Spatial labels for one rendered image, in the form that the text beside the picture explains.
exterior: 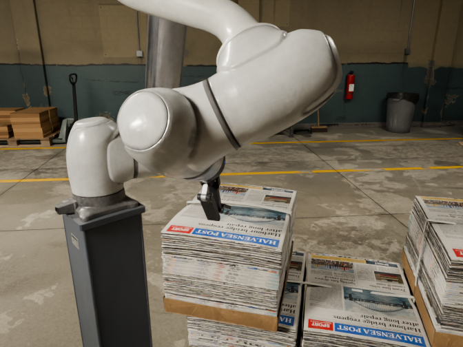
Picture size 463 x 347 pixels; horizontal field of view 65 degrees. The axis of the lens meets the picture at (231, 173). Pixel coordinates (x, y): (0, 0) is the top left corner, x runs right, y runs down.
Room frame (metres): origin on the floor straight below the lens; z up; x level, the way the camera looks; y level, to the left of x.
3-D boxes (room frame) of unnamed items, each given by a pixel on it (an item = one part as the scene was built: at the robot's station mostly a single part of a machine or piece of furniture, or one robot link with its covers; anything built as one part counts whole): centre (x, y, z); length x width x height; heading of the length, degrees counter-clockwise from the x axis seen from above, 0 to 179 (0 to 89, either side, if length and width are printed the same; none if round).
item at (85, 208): (1.05, 0.43, 1.03); 0.22 x 0.18 x 0.06; 132
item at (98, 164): (1.07, 0.41, 1.17); 0.18 x 0.16 x 0.22; 117
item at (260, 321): (0.80, 0.01, 0.86); 0.29 x 0.16 x 0.04; 75
